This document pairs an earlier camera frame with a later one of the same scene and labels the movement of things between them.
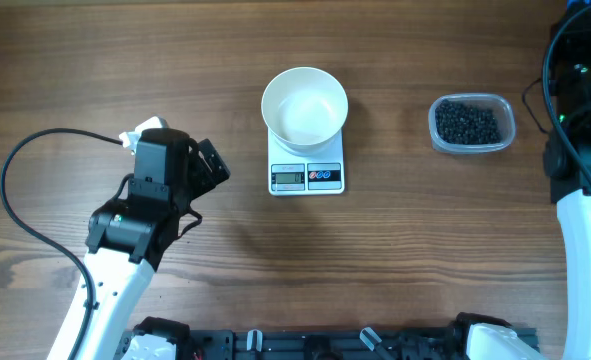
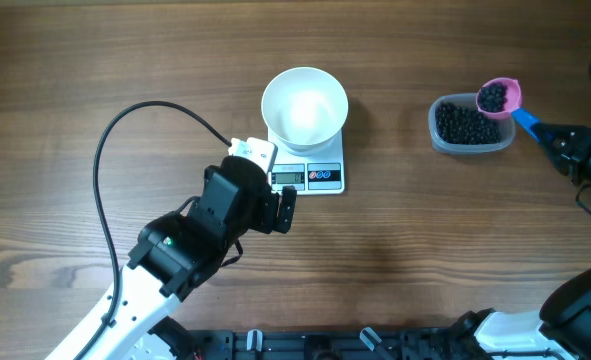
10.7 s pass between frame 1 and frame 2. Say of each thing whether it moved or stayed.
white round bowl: stayed
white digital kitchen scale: stayed
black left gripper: moved
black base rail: stayed
